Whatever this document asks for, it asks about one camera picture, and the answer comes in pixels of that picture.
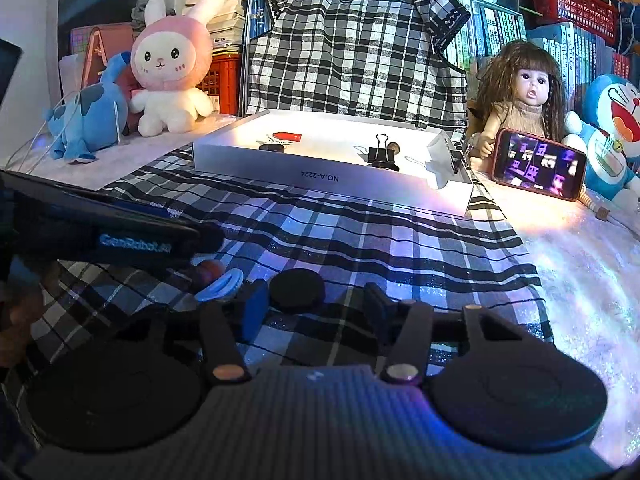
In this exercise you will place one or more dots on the red plastic basket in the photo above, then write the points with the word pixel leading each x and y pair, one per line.
pixel 596 16

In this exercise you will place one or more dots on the blue plush animal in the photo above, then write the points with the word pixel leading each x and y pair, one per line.
pixel 93 120

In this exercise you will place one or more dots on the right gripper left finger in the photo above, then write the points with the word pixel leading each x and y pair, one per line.
pixel 254 300

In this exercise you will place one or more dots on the pink white bunny plush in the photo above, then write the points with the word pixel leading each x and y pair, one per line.
pixel 169 59

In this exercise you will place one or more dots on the black binder clip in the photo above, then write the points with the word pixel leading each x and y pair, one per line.
pixel 381 156

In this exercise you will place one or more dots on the red cased smartphone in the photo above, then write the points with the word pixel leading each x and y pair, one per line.
pixel 538 165

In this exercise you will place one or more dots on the pink handbag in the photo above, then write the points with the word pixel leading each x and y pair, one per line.
pixel 105 41

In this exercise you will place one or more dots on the white shallow box tray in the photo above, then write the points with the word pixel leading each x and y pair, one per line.
pixel 333 157

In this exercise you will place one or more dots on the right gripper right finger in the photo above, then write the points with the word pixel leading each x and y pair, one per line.
pixel 385 315

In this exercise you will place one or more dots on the blue gift bag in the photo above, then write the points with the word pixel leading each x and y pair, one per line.
pixel 628 26

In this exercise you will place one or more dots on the brown haired doll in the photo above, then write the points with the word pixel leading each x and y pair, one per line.
pixel 521 89

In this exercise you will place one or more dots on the Doraemon plush toy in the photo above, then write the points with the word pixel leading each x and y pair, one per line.
pixel 607 131

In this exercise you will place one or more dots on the brown round nut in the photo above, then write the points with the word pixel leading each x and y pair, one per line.
pixel 394 147
pixel 208 271

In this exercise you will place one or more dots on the black round puck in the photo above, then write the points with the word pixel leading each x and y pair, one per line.
pixel 297 291

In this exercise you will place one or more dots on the red orange crate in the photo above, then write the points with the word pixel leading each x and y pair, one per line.
pixel 223 81

